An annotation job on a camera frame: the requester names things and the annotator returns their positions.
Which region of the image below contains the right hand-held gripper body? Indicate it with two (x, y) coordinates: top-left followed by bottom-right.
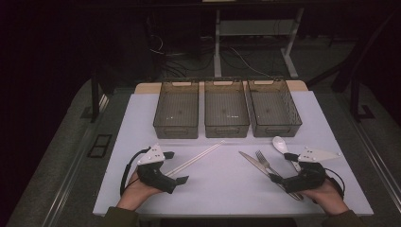
(281, 146), (342, 194)

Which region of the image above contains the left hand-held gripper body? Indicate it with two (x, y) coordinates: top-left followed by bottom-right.
(136, 143), (178, 195)

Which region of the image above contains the white ceramic spoon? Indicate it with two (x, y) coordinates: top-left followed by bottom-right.
(271, 135), (303, 173)

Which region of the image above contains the steel fork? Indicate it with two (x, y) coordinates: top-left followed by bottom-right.
(254, 149), (305, 201)

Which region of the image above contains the steel table knife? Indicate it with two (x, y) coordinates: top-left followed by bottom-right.
(238, 150), (303, 201)

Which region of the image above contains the brown transparent plastic bin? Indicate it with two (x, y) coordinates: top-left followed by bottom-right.
(246, 79), (303, 138)
(152, 79), (201, 140)
(203, 79), (251, 139)

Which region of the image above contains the person's left hand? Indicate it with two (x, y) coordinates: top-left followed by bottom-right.
(116, 170), (162, 212)

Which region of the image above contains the person's right hand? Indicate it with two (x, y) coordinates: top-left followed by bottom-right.
(299, 180), (349, 216)

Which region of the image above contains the white table mat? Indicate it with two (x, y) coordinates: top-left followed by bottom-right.
(93, 90), (375, 218)

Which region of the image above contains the black metal stand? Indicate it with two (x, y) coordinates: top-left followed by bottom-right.
(90, 70), (110, 124)
(349, 75), (376, 123)

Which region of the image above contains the left hand-held gripper black cable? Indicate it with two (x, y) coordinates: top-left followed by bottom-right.
(119, 147), (151, 197)

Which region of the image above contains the hand-held gripper black cable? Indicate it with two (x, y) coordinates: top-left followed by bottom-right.
(119, 147), (151, 197)
(324, 167), (346, 201)

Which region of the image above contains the right hand-held gripper black cable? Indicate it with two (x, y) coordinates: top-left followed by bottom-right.
(324, 167), (346, 201)

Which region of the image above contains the bundle of floor cables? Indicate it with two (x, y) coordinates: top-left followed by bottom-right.
(148, 34), (272, 79)

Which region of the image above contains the white metal desk frame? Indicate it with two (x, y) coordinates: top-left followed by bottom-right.
(213, 8), (305, 79)

